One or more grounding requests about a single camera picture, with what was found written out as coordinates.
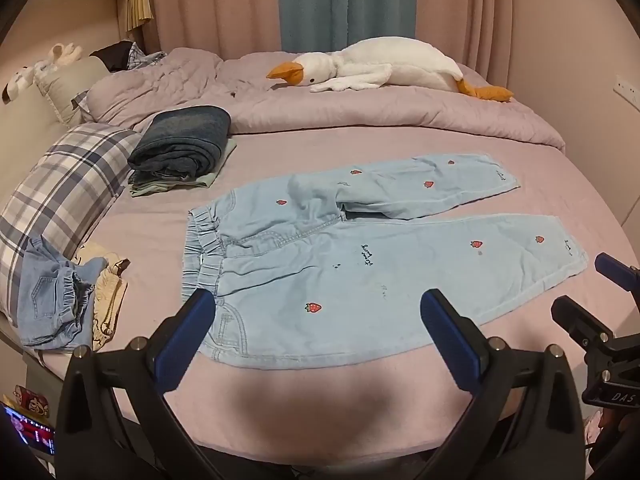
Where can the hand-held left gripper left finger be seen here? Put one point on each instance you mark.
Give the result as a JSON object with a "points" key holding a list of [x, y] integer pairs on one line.
{"points": [[182, 342]]}

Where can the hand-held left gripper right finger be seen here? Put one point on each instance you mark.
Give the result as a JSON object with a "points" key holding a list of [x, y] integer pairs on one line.
{"points": [[450, 342]]}

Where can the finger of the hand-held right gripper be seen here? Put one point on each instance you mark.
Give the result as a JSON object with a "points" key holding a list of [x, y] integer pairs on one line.
{"points": [[580, 321], [614, 266]]}

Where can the light blue strawberry pants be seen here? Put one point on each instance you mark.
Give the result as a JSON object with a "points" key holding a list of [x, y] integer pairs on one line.
{"points": [[350, 280]]}

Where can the cream ruffled cloth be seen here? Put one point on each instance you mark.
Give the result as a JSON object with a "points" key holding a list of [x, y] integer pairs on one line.
{"points": [[112, 300]]}

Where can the light blue denim shorts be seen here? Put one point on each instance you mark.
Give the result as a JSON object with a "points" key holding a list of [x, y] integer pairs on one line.
{"points": [[45, 300]]}

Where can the folded pale green cloth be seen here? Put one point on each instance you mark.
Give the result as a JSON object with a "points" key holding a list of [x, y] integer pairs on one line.
{"points": [[150, 189]]}

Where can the red cartoon box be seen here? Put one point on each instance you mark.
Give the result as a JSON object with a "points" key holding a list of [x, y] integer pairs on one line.
{"points": [[32, 400]]}

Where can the lit screen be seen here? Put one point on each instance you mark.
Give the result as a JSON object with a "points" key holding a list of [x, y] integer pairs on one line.
{"points": [[30, 430]]}

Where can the blue plaid pillow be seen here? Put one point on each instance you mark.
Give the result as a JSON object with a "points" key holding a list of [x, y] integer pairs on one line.
{"points": [[65, 185]]}

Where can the folded dark blue jeans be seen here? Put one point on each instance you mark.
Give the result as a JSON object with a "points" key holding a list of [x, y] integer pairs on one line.
{"points": [[185, 140]]}

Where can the lilac quilt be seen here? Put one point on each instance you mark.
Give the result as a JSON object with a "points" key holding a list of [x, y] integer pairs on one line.
{"points": [[350, 105]]}

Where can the beige headboard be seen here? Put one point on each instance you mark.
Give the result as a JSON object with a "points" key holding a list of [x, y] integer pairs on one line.
{"points": [[25, 130]]}

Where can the grey-green pillow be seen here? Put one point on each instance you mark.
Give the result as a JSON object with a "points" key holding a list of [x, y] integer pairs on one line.
{"points": [[70, 90]]}

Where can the blue checked shirt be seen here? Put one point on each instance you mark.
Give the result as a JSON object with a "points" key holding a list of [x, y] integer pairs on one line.
{"points": [[145, 59]]}

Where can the white goose plush toy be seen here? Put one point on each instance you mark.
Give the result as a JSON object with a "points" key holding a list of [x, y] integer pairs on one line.
{"points": [[400, 57]]}

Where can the dark garment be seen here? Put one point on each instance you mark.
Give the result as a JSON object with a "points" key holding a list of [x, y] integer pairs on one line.
{"points": [[115, 55]]}

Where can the pink curtain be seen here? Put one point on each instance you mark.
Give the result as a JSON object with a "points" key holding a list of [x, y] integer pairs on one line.
{"points": [[460, 10], [215, 5]]}

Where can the white and brown plush toy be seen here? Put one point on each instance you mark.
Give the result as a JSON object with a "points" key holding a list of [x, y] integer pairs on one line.
{"points": [[17, 82]]}

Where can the small white plush toy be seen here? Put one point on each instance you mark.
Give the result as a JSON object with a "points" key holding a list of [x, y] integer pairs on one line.
{"points": [[62, 55]]}

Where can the yellow pleated cloth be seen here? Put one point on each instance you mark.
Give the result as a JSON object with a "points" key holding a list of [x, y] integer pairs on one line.
{"points": [[137, 2]]}

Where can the teal curtain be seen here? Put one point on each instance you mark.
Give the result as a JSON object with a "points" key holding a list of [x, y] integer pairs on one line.
{"points": [[345, 0]]}

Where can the white wall socket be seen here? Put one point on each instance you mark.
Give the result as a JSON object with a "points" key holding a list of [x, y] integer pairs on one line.
{"points": [[624, 89]]}

